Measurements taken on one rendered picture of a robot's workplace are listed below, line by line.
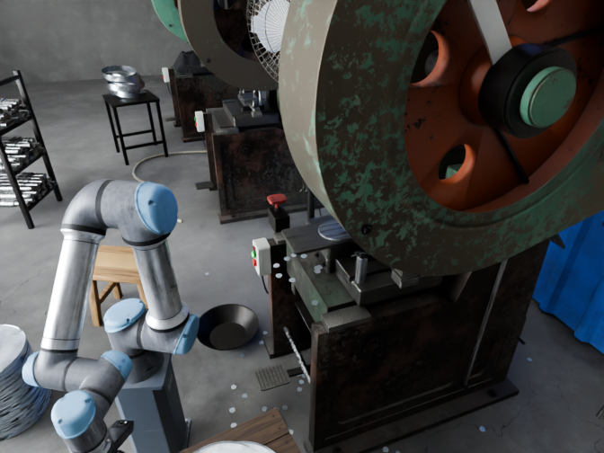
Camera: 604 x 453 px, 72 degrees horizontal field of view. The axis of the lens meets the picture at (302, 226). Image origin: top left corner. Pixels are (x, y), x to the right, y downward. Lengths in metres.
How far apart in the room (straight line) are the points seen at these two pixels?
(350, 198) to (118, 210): 0.53
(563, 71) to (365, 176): 0.36
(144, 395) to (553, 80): 1.32
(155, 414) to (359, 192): 1.06
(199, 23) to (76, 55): 5.48
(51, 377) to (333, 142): 0.78
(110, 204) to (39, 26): 6.83
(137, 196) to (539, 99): 0.81
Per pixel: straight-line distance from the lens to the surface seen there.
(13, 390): 1.93
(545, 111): 0.85
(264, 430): 1.38
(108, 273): 2.10
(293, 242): 1.32
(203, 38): 2.41
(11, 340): 1.97
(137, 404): 1.50
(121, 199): 1.01
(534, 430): 2.01
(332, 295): 1.33
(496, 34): 0.84
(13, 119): 3.27
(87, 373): 1.05
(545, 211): 1.10
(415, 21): 0.70
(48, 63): 7.85
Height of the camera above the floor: 1.51
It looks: 32 degrees down
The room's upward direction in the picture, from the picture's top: straight up
